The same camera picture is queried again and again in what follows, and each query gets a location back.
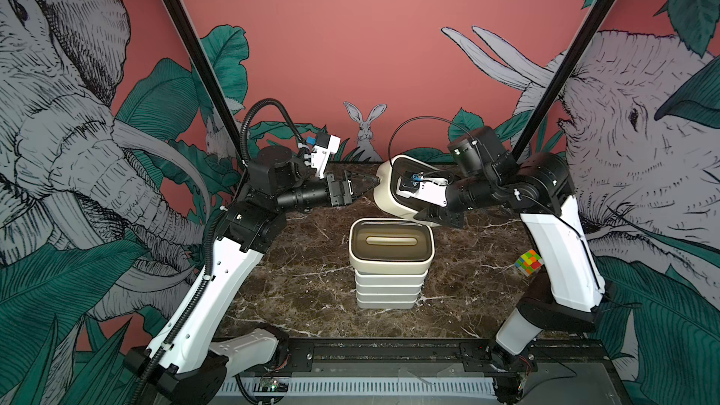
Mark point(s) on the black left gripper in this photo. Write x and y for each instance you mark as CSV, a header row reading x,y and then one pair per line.
x,y
340,194

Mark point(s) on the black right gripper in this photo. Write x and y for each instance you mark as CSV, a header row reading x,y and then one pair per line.
x,y
438,217

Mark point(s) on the cream box dark lid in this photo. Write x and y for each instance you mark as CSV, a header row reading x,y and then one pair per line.
x,y
386,194
391,247

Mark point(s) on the white box grey lid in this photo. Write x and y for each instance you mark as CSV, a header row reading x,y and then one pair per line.
x,y
392,290
390,280

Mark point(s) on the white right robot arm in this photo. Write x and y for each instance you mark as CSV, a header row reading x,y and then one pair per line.
x,y
569,290

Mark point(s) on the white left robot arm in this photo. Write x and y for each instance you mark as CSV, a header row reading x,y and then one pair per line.
x,y
181,362

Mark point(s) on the colourful puzzle cube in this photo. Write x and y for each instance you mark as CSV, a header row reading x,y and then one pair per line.
x,y
529,263

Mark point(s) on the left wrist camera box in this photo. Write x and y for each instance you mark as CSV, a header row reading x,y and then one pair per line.
x,y
323,147

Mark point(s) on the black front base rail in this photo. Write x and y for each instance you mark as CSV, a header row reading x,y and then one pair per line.
x,y
420,358

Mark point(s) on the white perforated cable duct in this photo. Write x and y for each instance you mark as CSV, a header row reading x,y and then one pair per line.
x,y
474,388

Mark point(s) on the black right corner post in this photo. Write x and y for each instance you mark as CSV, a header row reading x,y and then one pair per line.
x,y
599,10

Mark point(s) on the black corner post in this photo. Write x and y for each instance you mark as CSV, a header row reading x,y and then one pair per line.
x,y
599,10
200,61

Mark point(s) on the black left corner post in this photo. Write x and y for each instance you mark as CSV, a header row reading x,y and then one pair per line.
x,y
200,61

